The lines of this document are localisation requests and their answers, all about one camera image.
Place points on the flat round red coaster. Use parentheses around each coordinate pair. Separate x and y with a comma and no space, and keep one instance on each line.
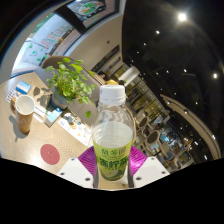
(50,154)

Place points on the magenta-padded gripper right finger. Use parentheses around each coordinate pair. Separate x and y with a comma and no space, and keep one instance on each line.
(138,161)

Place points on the group of dining chairs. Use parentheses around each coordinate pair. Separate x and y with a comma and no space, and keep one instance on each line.
(153,136)

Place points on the clear green-label drink bottle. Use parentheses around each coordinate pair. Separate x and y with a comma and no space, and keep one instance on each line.
(113,140)

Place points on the brown ceramic mug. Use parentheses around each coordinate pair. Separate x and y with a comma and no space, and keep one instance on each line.
(24,115)

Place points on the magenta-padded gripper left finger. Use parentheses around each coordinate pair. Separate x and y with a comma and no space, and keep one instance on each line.
(85,163)

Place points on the person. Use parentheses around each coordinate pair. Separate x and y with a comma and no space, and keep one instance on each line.
(112,82)

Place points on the open printed booklet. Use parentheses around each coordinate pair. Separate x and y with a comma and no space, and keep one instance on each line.
(78,130)

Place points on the green potted plant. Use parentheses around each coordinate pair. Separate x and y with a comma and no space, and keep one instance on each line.
(70,81)

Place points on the group of ceiling lights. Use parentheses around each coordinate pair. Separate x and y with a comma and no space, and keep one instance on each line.
(182,16)

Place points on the teal tissue pack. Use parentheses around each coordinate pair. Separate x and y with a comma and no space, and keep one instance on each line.
(53,116)

